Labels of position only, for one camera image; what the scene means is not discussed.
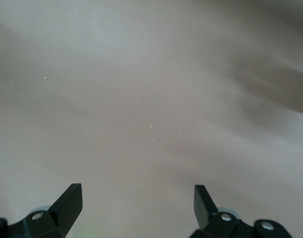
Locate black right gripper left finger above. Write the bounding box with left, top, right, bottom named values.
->
left=0, top=183, right=83, bottom=238

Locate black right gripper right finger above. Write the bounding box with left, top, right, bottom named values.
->
left=188, top=184, right=293, bottom=238

